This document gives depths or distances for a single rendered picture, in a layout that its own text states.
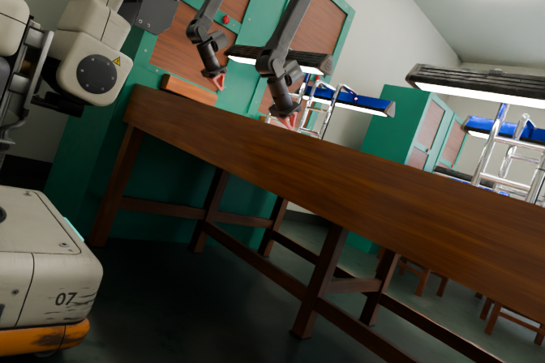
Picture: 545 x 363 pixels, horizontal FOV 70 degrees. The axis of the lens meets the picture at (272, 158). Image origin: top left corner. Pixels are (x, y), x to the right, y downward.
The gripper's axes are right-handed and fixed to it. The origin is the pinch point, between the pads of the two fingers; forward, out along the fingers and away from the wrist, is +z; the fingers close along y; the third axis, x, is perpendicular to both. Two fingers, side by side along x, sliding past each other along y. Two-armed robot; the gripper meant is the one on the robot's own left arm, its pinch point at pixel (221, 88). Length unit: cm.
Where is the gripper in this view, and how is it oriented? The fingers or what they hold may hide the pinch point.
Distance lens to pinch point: 166.6
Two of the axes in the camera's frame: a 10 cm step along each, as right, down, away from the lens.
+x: -6.8, 5.8, -4.6
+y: -6.8, -2.5, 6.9
